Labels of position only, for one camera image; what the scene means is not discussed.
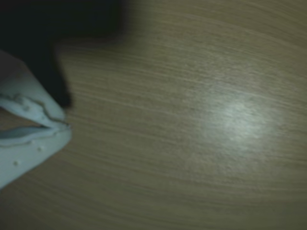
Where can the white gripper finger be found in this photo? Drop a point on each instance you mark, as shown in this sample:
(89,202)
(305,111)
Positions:
(26,95)
(28,153)

